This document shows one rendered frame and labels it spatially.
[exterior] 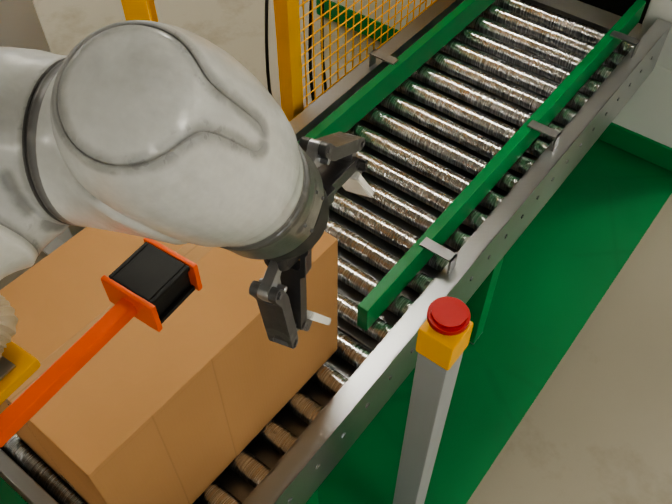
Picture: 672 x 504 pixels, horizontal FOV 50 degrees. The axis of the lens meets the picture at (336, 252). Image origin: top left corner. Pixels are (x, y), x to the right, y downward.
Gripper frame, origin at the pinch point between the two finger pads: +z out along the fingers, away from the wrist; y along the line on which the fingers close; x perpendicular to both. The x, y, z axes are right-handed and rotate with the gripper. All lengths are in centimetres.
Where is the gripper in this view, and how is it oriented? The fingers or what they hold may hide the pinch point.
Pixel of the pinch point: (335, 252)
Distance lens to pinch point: 72.8
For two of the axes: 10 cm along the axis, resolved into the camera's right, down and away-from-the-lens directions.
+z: 2.4, 1.8, 9.5
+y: 3.2, -9.4, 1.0
